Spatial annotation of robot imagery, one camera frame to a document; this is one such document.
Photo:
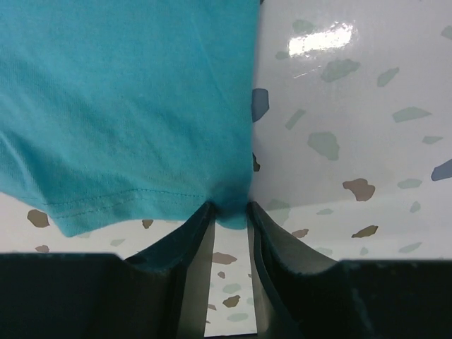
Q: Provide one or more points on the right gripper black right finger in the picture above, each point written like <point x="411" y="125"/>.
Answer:
<point x="301" y="293"/>

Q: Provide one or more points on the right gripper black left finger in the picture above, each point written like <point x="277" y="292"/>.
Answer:
<point x="160" y="292"/>

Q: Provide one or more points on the turquoise t shirt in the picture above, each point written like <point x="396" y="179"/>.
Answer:
<point x="126" y="110"/>

